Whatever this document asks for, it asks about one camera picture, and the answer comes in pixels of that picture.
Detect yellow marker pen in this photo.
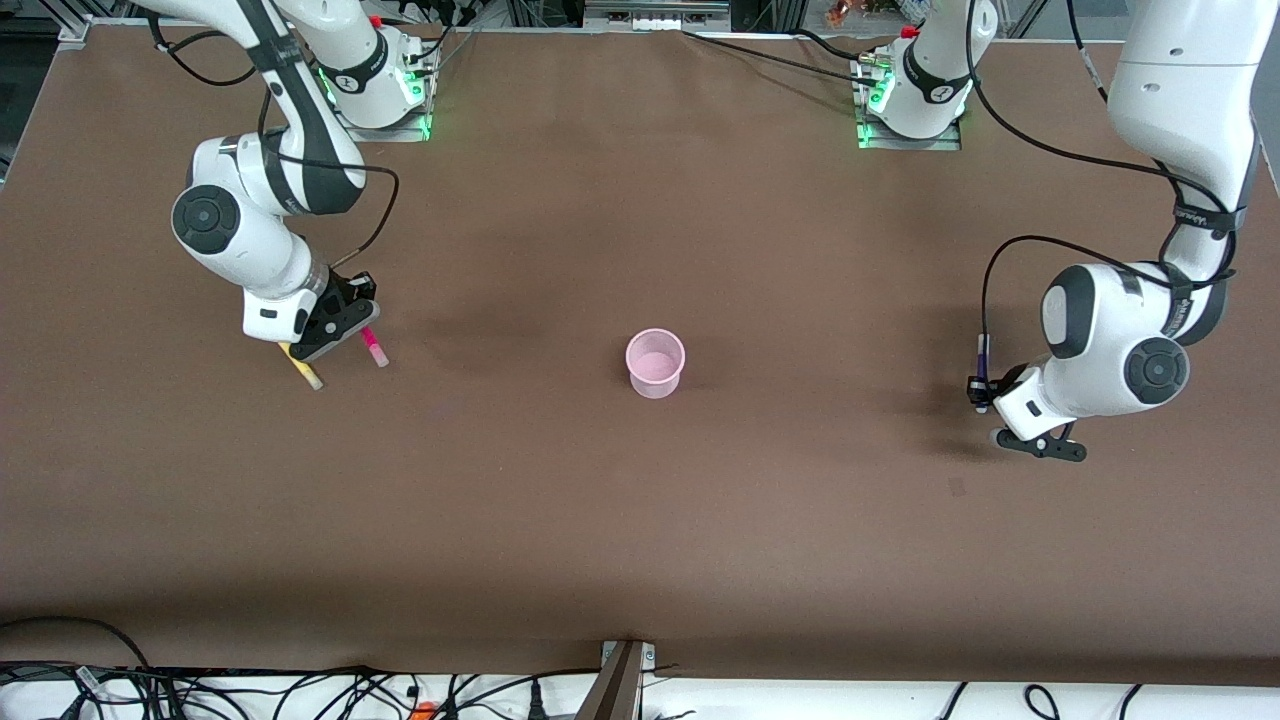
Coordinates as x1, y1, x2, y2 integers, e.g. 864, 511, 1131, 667
280, 342, 325, 391

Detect pink plastic cup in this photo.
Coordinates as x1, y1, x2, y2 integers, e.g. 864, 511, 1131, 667
626, 328, 687, 400

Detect copper coloured device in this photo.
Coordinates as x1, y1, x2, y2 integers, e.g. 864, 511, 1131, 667
825, 0, 901, 26

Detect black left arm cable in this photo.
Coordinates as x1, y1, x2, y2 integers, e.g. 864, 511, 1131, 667
962, 0, 1241, 341

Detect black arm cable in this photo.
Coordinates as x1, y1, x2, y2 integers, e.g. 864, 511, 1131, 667
145, 0, 401, 271
962, 0, 1241, 341

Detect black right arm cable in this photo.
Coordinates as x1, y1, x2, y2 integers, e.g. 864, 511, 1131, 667
145, 0, 401, 271

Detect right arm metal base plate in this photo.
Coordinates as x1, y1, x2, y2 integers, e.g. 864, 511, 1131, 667
328, 40, 433, 143

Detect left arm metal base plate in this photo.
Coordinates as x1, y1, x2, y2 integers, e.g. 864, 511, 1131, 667
855, 50, 963, 151

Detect long black table cable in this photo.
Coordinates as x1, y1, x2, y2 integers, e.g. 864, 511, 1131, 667
683, 30, 881, 83

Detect black arched floor cable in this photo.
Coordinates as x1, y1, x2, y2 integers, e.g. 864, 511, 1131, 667
0, 616, 151, 673

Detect dark aluminium post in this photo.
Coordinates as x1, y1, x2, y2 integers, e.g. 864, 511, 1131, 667
575, 645, 643, 720

